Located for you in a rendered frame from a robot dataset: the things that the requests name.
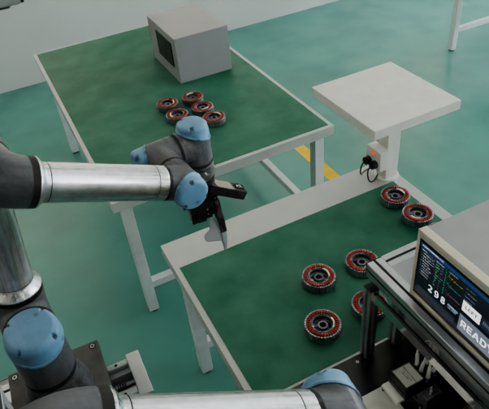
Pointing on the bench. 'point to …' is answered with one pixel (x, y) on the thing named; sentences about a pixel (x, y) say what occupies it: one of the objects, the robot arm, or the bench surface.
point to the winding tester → (482, 268)
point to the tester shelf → (376, 268)
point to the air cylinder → (429, 398)
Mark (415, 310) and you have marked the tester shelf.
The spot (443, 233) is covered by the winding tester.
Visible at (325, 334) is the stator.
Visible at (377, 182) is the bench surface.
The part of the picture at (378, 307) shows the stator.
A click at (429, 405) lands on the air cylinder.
